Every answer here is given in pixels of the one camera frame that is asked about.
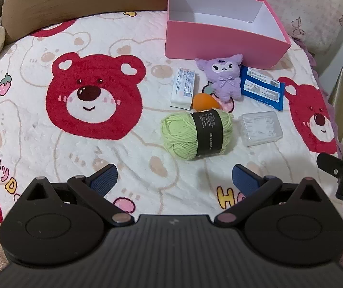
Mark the blue wet wipes pack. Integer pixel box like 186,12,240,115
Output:
240,66,285,111

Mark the small white carton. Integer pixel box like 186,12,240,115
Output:
170,67,199,110

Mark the orange egg-shaped sponge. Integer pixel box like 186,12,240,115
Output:
190,92,223,112

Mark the clear plastic case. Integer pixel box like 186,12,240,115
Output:
238,110,283,147

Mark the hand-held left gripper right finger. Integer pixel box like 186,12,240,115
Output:
215,164,325,225

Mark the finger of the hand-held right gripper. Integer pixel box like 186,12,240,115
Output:
316,152,343,182

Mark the purple plush toy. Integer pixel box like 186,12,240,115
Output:
195,53,244,103

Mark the green yarn ball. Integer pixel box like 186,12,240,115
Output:
160,109,235,161

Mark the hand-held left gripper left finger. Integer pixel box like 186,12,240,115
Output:
18,163,134,226

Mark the pink cardboard box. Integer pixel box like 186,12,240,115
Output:
165,0,292,70

